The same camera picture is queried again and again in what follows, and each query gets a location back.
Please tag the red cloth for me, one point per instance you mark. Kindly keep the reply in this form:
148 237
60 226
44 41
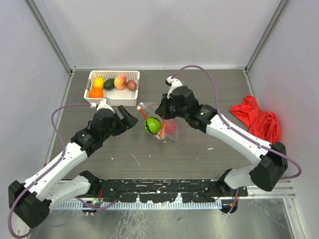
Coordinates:
262 124

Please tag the white plastic basket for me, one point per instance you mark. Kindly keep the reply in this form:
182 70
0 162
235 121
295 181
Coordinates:
114 97

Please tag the right aluminium frame post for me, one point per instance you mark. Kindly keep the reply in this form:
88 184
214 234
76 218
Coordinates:
267 32

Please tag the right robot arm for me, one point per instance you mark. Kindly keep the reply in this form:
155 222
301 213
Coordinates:
268 162

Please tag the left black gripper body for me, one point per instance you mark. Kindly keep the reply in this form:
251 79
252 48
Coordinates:
117 127

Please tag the white slotted cable duct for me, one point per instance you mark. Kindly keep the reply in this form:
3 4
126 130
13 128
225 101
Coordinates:
176 205

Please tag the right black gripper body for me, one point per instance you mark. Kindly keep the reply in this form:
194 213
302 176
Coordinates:
180 112

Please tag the brown passion fruit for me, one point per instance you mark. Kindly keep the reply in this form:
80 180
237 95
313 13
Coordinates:
131 85

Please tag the left aluminium frame post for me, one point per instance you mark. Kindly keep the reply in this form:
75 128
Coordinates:
48 34

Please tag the pink yellow peach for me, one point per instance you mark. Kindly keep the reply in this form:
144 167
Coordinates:
120 82

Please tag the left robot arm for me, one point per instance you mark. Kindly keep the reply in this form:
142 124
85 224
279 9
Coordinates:
33 199

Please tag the dark green avocado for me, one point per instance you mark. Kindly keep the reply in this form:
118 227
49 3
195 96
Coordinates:
109 84

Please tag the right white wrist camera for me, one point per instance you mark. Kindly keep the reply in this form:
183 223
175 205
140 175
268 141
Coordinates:
172 83

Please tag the red apple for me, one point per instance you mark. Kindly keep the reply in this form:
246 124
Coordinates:
170 127

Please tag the aluminium frame post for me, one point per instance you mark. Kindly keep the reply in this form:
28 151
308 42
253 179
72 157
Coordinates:
48 34
267 32

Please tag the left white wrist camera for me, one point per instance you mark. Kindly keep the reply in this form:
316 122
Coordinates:
101 105

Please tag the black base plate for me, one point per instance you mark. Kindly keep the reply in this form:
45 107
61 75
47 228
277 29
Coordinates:
160 191

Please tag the yellow lemon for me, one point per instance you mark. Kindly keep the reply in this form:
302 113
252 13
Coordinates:
98 82

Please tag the clear zip top bag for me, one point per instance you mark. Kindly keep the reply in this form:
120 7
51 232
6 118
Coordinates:
148 110

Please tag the green toy watermelon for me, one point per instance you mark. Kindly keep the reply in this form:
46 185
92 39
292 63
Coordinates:
152 125

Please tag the orange fruit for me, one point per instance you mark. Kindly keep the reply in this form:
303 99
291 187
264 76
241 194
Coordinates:
96 93

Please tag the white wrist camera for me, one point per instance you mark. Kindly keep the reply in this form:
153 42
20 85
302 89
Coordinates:
172 83
101 105

